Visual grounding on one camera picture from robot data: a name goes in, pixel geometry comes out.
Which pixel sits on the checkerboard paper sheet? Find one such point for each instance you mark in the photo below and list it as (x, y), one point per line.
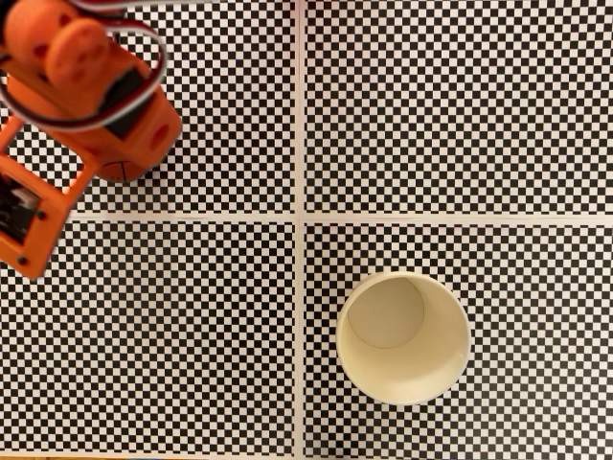
(527, 311)
(479, 96)
(230, 120)
(143, 335)

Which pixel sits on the cream paper cup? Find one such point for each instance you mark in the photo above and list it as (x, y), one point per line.
(407, 364)

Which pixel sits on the small orange basketball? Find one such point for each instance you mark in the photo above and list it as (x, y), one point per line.
(122, 171)

